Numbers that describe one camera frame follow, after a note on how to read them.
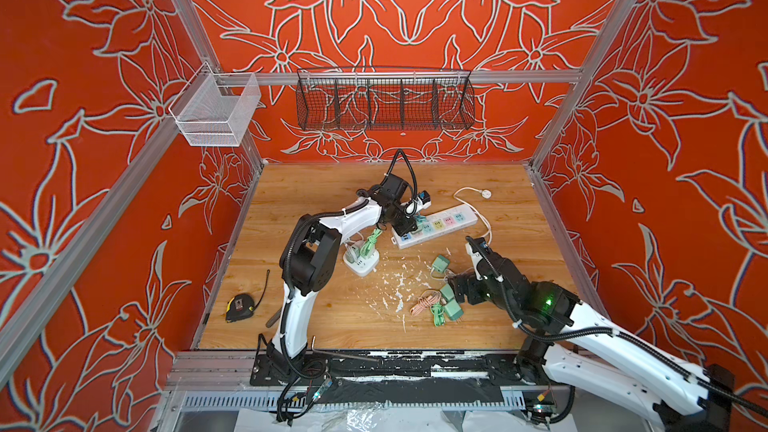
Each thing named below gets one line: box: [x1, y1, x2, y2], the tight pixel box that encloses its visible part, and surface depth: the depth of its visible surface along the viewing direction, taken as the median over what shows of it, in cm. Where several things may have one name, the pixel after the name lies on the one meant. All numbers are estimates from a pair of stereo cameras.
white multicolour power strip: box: [391, 204, 478, 250], surface depth 100 cm
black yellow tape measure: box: [225, 269, 271, 323], surface depth 83 cm
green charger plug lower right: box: [444, 298, 464, 321], surface depth 81 cm
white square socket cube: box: [343, 249, 380, 277], surface depth 91 cm
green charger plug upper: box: [432, 254, 450, 273], surface depth 92 cm
